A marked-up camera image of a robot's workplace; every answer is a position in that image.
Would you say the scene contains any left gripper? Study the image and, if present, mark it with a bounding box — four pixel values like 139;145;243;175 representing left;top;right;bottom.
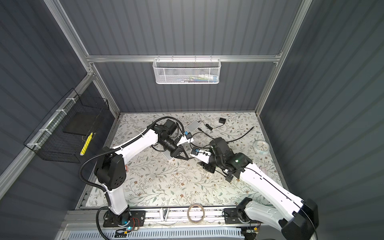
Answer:
159;137;190;160

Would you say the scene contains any long black ethernet cable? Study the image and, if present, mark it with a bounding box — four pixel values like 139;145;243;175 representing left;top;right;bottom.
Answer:
197;125;256;143

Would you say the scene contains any white network switch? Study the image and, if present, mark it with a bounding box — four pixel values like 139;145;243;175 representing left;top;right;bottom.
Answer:
162;151;175;161
186;120;201;133

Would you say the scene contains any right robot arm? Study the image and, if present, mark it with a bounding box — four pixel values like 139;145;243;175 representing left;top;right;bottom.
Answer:
190;138;319;240

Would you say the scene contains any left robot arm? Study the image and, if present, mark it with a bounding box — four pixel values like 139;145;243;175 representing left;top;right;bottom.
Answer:
78;116;193;218

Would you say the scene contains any clear tape roll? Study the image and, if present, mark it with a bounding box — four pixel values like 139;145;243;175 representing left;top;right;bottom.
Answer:
187;203;206;225

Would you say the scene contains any white round timer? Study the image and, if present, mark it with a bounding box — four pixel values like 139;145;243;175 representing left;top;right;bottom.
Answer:
253;140;270;155

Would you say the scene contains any yellow striped marker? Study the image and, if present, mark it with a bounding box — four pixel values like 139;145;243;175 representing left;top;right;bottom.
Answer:
80;132;94;156

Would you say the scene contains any black foam pad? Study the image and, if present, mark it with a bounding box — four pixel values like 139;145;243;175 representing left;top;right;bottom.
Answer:
63;113;101;136

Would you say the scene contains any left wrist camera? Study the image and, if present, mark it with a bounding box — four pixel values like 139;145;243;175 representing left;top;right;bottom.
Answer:
178;132;194;145

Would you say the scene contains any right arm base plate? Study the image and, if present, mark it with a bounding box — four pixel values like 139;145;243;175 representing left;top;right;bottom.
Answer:
222;208;261;224

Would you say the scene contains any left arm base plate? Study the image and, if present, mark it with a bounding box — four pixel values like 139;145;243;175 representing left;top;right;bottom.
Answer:
103;210;146;228

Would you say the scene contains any white wire mesh basket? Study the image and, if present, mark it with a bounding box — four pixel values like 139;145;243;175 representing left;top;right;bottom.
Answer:
153;59;222;85

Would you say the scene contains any black wire basket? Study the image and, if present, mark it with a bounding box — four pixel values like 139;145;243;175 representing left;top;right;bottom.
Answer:
24;89;110;164

